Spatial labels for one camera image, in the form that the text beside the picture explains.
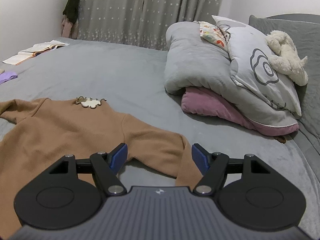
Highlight brown ribbed sweater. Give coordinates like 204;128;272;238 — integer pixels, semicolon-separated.
1;98;202;238

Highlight dark hanging clothes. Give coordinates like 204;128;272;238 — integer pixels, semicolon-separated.
61;0;80;40

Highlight pink folded blanket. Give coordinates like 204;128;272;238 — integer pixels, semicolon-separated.
181;87;299;137

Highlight grey flower print pillow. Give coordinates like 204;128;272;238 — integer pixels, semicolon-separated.
212;15;302;118

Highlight purple cloth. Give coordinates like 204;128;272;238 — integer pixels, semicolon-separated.
0;72;18;84

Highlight cream plush toy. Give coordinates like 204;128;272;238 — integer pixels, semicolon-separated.
265;30;309;86

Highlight grey folded quilt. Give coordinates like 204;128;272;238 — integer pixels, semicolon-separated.
164;22;297;127

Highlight open white book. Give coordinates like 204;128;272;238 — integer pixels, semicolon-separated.
3;40;69;65

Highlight floral patterned pillow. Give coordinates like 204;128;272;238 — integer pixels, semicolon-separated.
199;21;228;52

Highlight grey patterned curtain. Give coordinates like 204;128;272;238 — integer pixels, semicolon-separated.
78;0;222;50

